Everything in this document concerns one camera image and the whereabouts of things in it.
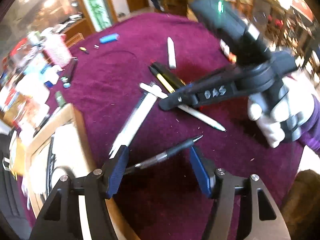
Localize black bag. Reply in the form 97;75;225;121
0;132;33;240

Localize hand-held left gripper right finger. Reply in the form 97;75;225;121
189;145;292;240

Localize plain white pen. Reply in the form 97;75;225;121
109;92;158;155

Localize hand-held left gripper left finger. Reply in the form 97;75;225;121
30;145;129;240

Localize small blue white box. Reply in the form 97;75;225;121
44;65;60;88

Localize bottle in pink knitted cover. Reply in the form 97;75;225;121
44;34;73;67

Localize person's right hand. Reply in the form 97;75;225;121
247;76;315;148

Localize black marker red caps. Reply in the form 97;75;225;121
150;60;187;89

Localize bamboo painted panel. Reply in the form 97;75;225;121
75;0;113;30

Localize black marker teal cap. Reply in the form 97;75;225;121
64;59;78;88
61;62;73;83

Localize display shelf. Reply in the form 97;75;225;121
252;0;320;60

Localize cardboard box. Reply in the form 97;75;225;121
10;104;140;240

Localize brown fuzzy cloth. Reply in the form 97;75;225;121
281;170;320;240

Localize green marker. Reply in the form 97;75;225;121
55;91;66;108

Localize white tapered stick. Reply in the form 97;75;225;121
167;37;177;69

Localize yellow pen black grip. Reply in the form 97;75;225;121
149;66;175;93

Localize wooden counter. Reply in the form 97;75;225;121
60;17;88;48

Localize white tube orange cap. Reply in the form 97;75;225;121
219;40;236;62

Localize white pen dotted print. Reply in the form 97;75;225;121
139;82;227;132

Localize clear barrel black gel pen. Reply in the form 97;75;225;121
124;135;203;176

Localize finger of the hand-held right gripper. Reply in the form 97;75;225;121
186;67;247;90
159;81;240;111

